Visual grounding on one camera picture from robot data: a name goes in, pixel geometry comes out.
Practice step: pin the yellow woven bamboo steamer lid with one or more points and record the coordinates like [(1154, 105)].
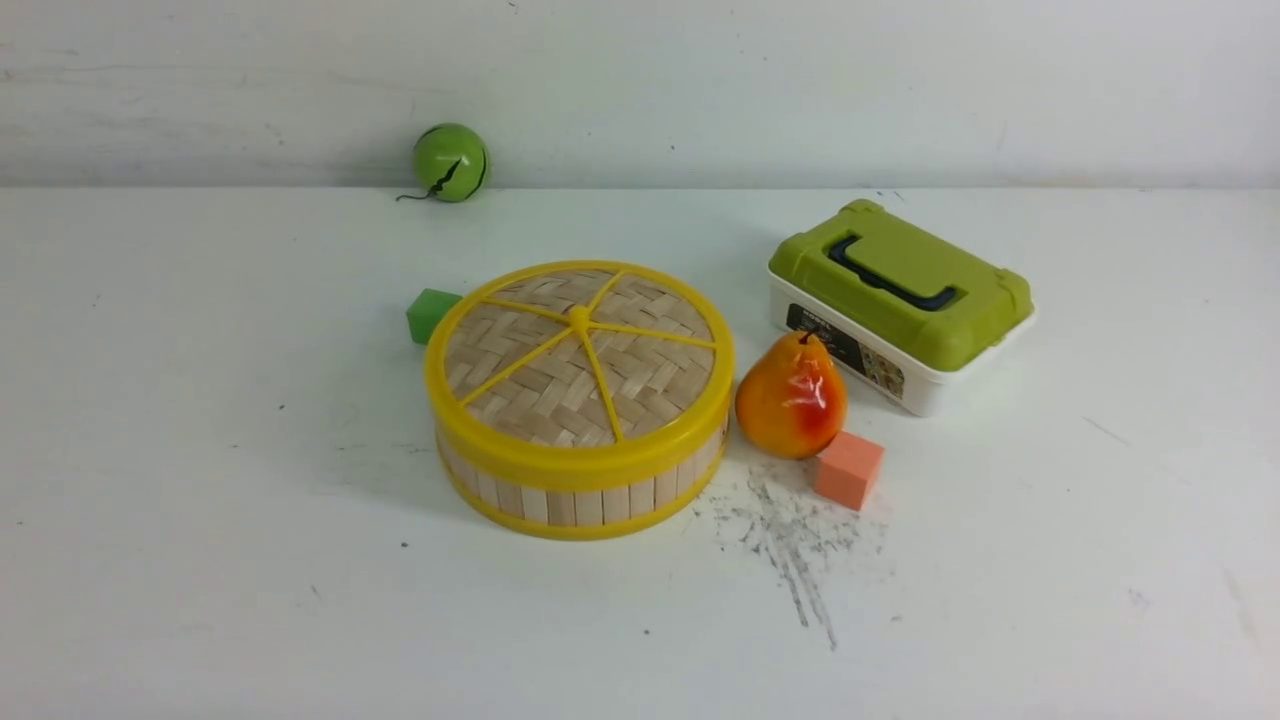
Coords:
[(580, 376)]

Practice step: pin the bamboo steamer basket yellow rim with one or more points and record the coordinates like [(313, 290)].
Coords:
[(585, 516)]

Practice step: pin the white box with green lid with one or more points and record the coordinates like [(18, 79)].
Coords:
[(900, 309)]

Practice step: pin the orange yellow toy pear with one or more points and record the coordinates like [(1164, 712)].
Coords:
[(792, 402)]

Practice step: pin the green cube block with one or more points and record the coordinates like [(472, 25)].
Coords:
[(427, 311)]

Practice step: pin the salmon pink cube block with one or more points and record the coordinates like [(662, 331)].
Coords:
[(848, 470)]

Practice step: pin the green ball with black cord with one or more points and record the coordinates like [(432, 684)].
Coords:
[(451, 162)]

